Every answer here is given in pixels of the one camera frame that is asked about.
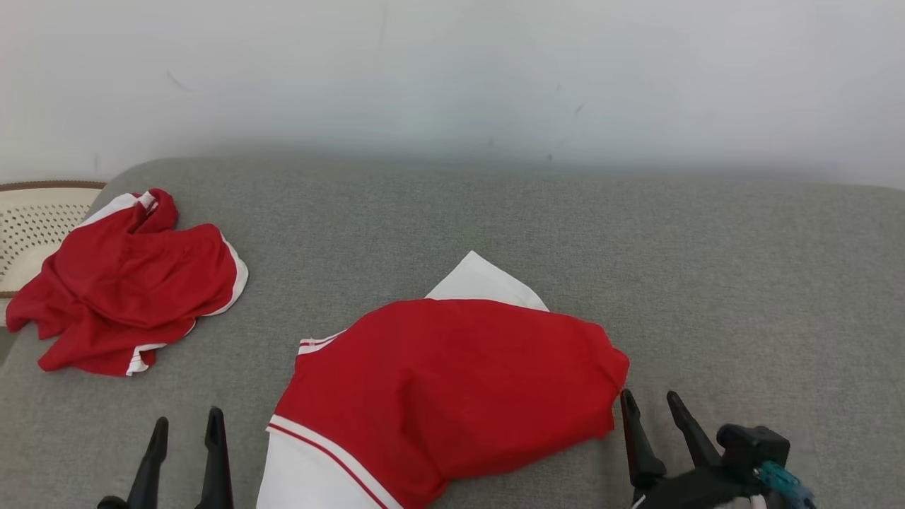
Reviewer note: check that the cream perforated laundry basket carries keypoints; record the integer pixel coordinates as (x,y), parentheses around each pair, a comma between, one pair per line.
(35,226)

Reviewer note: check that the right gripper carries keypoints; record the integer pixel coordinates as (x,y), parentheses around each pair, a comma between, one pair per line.
(693,491)

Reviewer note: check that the red white basketball jersey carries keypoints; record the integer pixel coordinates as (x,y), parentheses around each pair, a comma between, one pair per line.
(452,382)

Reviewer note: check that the red shorts white trim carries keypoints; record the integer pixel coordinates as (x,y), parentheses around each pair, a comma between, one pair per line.
(127,283)

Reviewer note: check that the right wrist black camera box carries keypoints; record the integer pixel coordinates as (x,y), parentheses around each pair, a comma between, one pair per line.
(753,445)

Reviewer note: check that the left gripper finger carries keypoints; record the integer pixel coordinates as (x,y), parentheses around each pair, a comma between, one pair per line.
(150,474)
(215,466)

